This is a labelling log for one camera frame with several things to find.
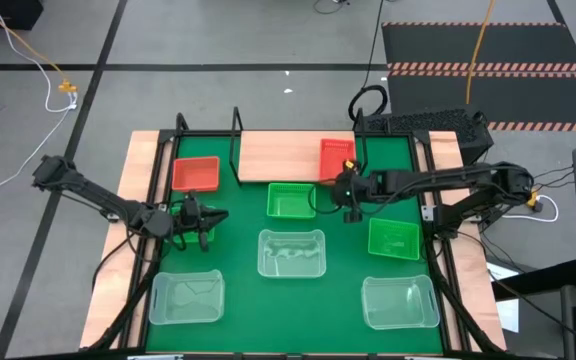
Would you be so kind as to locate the orange slotted plastic basket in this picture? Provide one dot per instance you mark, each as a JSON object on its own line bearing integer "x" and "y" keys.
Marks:
{"x": 195, "y": 175}
{"x": 330, "y": 155}

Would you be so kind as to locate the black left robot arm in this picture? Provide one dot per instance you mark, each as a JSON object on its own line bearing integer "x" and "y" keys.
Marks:
{"x": 93, "y": 192}

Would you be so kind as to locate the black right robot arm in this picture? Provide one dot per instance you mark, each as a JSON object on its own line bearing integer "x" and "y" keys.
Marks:
{"x": 443, "y": 177}

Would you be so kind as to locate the black hazard-striped floor mat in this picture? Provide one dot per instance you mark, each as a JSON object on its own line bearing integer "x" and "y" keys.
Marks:
{"x": 428, "y": 92}
{"x": 418, "y": 45}

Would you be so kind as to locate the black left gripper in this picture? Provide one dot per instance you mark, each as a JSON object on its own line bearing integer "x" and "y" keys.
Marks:
{"x": 188, "y": 217}

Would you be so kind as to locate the green slotted plastic basket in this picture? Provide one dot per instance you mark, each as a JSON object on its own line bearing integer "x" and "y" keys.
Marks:
{"x": 290, "y": 202}
{"x": 393, "y": 240}
{"x": 191, "y": 239}

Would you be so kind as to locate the wooden shelf with black frame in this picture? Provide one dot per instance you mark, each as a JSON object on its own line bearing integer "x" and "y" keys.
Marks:
{"x": 278, "y": 155}

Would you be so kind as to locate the black computer tower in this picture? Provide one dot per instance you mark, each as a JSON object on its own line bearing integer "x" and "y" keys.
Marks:
{"x": 433, "y": 125}

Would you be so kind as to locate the clear plastic storage bin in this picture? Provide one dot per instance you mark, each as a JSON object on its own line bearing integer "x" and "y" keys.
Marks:
{"x": 400, "y": 302}
{"x": 292, "y": 255}
{"x": 187, "y": 298}

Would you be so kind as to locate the black box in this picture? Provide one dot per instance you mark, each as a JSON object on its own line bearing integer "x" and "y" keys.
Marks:
{"x": 3, "y": 12}

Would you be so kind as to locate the green table mat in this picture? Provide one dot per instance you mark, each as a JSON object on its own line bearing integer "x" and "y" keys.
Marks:
{"x": 293, "y": 320}

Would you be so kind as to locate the white paper sheet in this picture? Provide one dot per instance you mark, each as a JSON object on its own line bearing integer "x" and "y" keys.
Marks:
{"x": 505, "y": 310}

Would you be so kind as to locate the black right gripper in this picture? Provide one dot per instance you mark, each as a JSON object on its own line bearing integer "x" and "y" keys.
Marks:
{"x": 353, "y": 190}

